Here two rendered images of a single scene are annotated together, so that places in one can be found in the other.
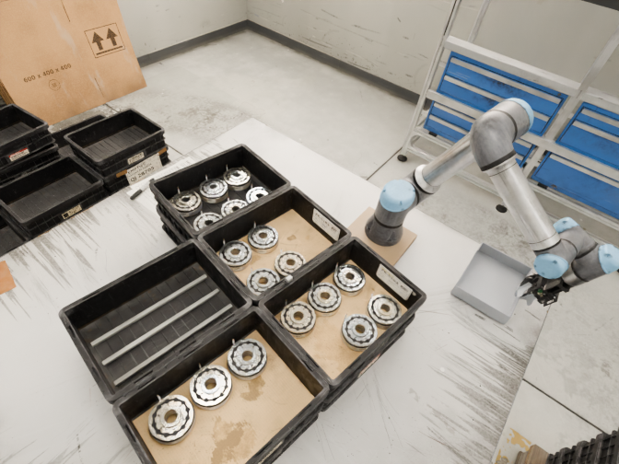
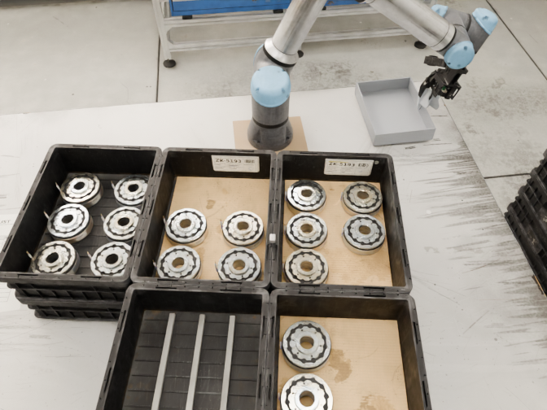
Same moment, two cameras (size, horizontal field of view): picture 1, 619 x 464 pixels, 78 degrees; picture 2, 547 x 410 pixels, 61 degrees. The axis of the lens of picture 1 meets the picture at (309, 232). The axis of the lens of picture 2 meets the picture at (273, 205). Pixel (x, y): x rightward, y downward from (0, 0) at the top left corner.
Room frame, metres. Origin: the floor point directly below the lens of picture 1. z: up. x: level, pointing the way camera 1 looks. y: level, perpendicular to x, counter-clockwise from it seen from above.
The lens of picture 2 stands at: (0.17, 0.39, 1.80)
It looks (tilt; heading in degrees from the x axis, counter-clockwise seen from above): 53 degrees down; 322
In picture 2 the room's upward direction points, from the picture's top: straight up
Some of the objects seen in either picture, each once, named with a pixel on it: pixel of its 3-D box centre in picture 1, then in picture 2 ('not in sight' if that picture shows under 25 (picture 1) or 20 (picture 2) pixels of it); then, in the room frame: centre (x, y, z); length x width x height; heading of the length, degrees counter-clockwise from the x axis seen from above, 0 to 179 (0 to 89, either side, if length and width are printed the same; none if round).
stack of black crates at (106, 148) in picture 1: (126, 166); not in sight; (1.59, 1.08, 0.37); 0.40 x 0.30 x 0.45; 148
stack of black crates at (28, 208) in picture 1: (61, 210); not in sight; (1.25, 1.29, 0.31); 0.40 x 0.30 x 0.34; 149
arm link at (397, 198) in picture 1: (395, 201); (270, 93); (1.05, -0.30, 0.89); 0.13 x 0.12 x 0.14; 140
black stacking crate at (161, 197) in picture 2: (276, 248); (213, 224); (0.77, 0.10, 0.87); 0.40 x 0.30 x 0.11; 139
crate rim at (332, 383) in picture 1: (344, 301); (337, 216); (0.58, -0.13, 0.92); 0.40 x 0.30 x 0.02; 139
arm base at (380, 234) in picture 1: (386, 223); (270, 124); (1.04, -0.29, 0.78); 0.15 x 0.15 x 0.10
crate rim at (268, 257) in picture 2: (276, 237); (211, 211); (0.77, 0.10, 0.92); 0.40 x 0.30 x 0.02; 139
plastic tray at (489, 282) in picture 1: (492, 280); (392, 110); (0.87, -0.69, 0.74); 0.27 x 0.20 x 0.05; 149
